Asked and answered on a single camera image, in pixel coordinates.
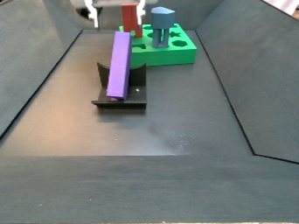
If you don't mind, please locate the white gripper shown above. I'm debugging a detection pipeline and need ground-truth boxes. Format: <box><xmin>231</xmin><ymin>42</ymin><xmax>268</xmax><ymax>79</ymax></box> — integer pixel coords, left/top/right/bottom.
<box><xmin>69</xmin><ymin>0</ymin><xmax>145</xmax><ymax>28</ymax></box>

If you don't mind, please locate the purple arch block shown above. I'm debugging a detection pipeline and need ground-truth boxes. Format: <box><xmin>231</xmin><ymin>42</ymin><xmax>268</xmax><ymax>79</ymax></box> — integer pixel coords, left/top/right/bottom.
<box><xmin>107</xmin><ymin>31</ymin><xmax>132</xmax><ymax>100</ymax></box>

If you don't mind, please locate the red arch block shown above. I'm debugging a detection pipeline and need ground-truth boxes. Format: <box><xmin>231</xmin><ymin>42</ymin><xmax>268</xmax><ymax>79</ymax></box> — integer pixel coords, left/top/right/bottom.
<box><xmin>121</xmin><ymin>3</ymin><xmax>143</xmax><ymax>38</ymax></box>

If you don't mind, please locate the black curved fixture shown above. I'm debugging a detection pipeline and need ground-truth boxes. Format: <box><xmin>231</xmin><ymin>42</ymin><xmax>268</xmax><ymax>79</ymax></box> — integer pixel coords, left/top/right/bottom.
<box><xmin>91</xmin><ymin>63</ymin><xmax>147</xmax><ymax>109</ymax></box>

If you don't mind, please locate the blue pentagon peg block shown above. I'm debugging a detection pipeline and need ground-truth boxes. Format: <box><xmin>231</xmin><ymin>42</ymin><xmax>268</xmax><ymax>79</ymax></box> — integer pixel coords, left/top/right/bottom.
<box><xmin>151</xmin><ymin>6</ymin><xmax>175</xmax><ymax>48</ymax></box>

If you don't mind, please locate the green shape sorter base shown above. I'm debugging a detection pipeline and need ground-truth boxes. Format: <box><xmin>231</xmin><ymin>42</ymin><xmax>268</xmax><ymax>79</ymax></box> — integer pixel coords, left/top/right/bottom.
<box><xmin>131</xmin><ymin>24</ymin><xmax>197</xmax><ymax>67</ymax></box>

